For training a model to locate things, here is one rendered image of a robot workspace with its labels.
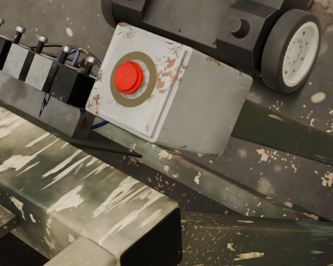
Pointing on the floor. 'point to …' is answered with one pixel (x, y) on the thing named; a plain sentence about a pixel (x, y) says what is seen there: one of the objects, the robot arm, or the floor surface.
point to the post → (287, 135)
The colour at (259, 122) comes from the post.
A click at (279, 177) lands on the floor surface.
